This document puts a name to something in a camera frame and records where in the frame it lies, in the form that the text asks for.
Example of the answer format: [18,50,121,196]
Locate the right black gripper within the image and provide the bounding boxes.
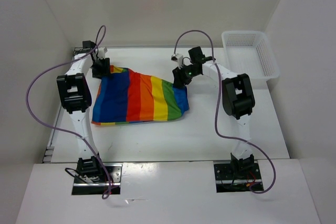
[173,63,200,90]

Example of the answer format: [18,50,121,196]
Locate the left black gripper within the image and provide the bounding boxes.
[90,57,112,80]

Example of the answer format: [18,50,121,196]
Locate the rainbow striped shorts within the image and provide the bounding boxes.
[91,65,189,126]

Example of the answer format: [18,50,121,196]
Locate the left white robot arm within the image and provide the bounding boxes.
[57,40,110,183]

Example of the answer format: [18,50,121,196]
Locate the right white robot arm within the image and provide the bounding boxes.
[171,47,255,178]

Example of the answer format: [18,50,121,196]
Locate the white plastic basket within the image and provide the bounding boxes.
[222,30,280,86]

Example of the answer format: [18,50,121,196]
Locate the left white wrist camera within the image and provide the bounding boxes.
[95,47,108,59]

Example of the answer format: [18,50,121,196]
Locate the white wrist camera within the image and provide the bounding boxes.
[95,47,108,59]
[171,54,184,69]

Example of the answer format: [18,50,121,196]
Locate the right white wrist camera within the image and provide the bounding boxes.
[171,54,184,69]

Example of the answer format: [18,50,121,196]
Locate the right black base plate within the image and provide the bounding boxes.
[214,161,264,193]

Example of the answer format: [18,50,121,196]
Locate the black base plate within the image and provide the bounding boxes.
[214,161,264,193]
[67,163,123,196]

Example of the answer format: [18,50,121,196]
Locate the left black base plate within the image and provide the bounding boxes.
[67,163,123,196]

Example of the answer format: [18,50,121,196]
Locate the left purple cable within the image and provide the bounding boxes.
[25,25,119,200]

